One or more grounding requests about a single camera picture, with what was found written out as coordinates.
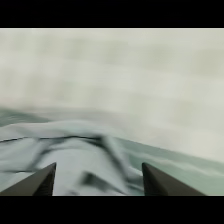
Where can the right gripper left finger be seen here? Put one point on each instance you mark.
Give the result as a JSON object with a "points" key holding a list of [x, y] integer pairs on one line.
{"points": [[39, 184]]}

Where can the grey shirt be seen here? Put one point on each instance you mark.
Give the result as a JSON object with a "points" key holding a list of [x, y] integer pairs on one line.
{"points": [[75, 156]]}

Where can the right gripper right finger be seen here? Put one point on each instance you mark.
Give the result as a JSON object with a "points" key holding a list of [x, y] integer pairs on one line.
{"points": [[161, 184]]}

